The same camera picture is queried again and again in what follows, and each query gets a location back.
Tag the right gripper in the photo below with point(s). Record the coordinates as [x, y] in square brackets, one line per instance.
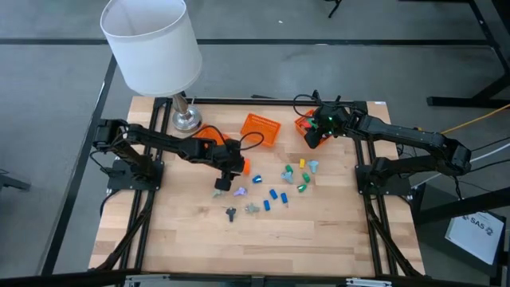
[330, 119]

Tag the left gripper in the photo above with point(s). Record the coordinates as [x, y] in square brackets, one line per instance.
[233, 163]

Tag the orange tape roll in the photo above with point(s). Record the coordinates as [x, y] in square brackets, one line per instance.
[247, 166]

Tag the green tape roll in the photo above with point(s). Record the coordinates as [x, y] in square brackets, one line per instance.
[313, 123]

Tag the red tape roll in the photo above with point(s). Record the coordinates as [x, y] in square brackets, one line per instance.
[305, 124]

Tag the blue mini stapler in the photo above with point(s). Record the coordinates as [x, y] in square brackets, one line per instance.
[257, 179]
[266, 205]
[284, 198]
[273, 194]

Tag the lilac staple remover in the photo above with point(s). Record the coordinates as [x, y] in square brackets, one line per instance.
[240, 192]

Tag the dark grey staple remover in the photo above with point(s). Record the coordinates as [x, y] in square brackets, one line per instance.
[230, 213]

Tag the yellow mini stapler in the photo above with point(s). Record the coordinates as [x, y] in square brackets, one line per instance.
[302, 163]

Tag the grey-blue staple remover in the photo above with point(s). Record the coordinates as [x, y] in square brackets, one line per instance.
[287, 178]

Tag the green mini stapler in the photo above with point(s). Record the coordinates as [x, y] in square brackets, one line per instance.
[289, 168]
[306, 178]
[302, 188]

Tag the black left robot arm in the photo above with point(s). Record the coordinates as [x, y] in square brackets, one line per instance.
[159, 139]

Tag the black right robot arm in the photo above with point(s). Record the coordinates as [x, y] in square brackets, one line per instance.
[398, 133]

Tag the black plastic clamp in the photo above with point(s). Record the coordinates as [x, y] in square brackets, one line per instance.
[316, 95]

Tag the silver metal lamp stand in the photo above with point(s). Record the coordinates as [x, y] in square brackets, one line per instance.
[186, 119]

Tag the black stand leg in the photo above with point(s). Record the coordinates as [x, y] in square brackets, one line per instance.
[12, 182]
[334, 8]

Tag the black equipment stand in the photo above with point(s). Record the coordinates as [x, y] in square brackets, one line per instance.
[458, 207]

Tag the white SAS printed sheet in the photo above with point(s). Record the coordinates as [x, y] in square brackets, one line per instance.
[474, 235]

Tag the black aluminium rig frame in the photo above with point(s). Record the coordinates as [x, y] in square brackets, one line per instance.
[259, 101]

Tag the black floor frame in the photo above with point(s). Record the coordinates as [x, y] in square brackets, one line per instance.
[470, 101]

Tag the silver metal bracket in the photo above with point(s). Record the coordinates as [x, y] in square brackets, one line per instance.
[368, 282]
[147, 281]

